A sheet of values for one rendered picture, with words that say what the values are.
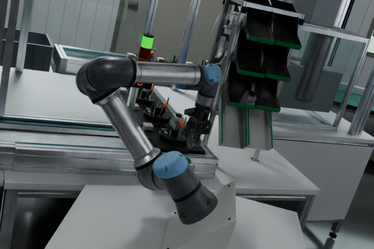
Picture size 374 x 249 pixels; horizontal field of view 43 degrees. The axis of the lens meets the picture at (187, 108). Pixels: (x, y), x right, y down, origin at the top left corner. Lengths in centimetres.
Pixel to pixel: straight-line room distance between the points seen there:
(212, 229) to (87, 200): 53
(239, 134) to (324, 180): 141
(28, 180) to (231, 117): 101
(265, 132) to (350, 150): 130
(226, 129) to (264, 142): 21
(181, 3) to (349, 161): 314
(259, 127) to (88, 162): 91
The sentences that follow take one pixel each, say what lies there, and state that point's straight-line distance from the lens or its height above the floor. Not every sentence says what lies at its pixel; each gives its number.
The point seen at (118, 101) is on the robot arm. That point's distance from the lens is 170.
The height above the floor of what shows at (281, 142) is 79.
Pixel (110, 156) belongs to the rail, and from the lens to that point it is 201.
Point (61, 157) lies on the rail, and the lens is 197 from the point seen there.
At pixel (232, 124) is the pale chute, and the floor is 107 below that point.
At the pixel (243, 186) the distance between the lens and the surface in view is 226.
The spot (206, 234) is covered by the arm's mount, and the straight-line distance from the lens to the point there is 157.
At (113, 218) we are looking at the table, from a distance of 178.
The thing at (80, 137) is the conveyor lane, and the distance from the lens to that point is 221.
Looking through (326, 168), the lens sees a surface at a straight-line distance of 358.
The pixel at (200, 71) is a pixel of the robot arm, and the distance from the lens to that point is 174.
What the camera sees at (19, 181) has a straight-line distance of 191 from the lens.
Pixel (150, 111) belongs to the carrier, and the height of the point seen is 100.
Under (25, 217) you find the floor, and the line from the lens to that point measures 326.
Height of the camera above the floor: 182
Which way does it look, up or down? 18 degrees down
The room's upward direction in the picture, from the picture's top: 15 degrees clockwise
